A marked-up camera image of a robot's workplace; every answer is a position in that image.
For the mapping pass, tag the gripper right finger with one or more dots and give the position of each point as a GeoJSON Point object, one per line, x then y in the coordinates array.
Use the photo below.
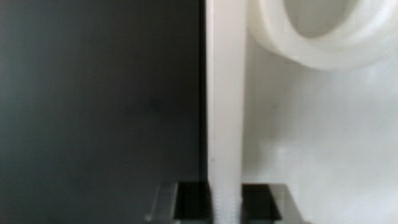
{"type": "Point", "coordinates": [270, 206]}

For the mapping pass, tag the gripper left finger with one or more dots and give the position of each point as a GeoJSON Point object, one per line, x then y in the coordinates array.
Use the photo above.
{"type": "Point", "coordinates": [183, 205]}

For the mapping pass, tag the white square table top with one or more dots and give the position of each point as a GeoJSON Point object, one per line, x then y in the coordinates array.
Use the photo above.
{"type": "Point", "coordinates": [303, 109]}

